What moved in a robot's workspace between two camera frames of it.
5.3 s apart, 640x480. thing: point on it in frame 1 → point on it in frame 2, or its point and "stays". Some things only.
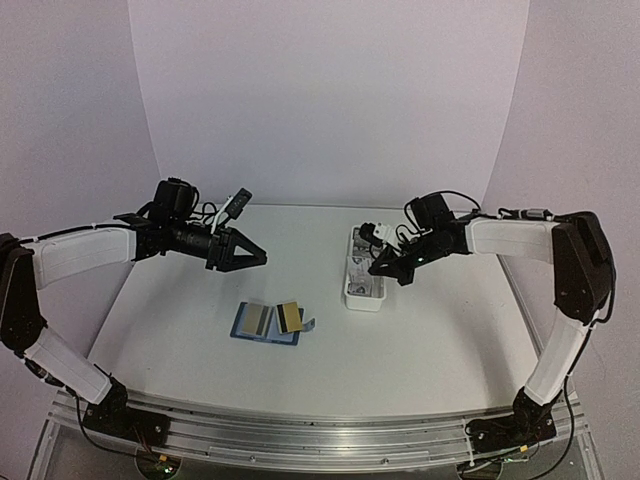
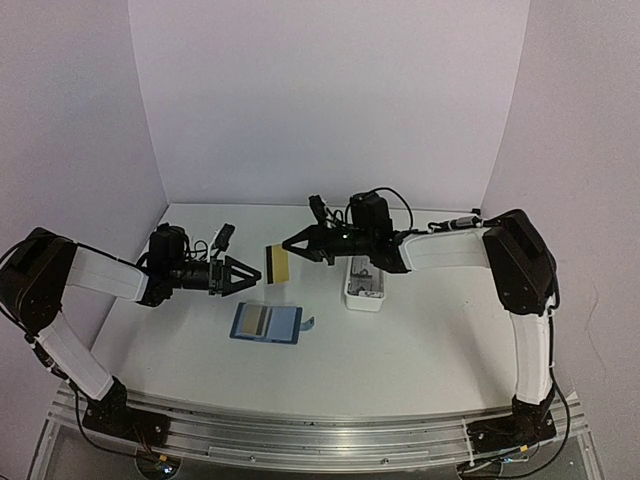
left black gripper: [220, 239] → [216, 269]
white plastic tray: [364, 291] stays
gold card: [282, 320] → [277, 264]
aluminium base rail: [319, 441] stays
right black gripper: [396, 268] → [313, 233]
